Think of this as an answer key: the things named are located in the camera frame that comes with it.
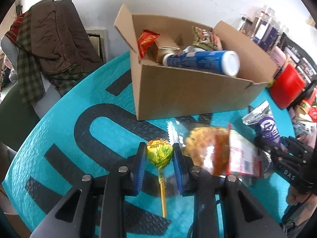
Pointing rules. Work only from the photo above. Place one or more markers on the pink canister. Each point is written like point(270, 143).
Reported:
point(278, 57)

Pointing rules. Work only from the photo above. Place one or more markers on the nutritious cereal bag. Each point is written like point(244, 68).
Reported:
point(206, 39)

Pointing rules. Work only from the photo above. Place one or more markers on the person's right hand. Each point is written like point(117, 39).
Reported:
point(294, 196)

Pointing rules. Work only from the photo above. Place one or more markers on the red gold snack bag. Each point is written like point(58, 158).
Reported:
point(145, 41)

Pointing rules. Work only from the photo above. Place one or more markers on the turquoise bubble mat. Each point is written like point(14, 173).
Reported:
point(57, 178)

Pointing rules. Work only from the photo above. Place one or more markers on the silver purple snack pouch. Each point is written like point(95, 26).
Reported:
point(262, 121)

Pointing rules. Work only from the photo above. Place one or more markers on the waffle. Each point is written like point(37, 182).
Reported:
point(207, 145)

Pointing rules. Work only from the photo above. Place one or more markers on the red canister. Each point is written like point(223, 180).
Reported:
point(287, 87)

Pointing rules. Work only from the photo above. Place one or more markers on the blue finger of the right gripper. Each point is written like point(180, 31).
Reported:
point(296, 147)
point(268, 148)

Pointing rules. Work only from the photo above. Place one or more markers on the yellow green lollipop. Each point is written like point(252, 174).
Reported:
point(160, 152)

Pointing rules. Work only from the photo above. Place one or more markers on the blue cookie tube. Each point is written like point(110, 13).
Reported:
point(218, 62)

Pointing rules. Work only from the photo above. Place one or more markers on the plaid green cloth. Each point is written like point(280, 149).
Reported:
point(30, 83)

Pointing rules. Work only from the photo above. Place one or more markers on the red white snack packet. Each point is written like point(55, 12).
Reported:
point(244, 157)

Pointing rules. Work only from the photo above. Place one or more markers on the black coffee bag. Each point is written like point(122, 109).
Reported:
point(299, 59)

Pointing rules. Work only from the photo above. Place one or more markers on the small cardboard box inside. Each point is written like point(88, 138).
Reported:
point(162, 46)

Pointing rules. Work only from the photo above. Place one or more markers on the brown cardboard box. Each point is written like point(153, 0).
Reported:
point(164, 92)

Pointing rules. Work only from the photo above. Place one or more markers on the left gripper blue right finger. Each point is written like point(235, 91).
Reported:
point(195, 181)

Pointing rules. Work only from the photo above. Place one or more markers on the brown jacket on chair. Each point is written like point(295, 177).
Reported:
point(52, 32)

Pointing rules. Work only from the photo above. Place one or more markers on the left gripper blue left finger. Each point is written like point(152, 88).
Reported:
point(123, 181)

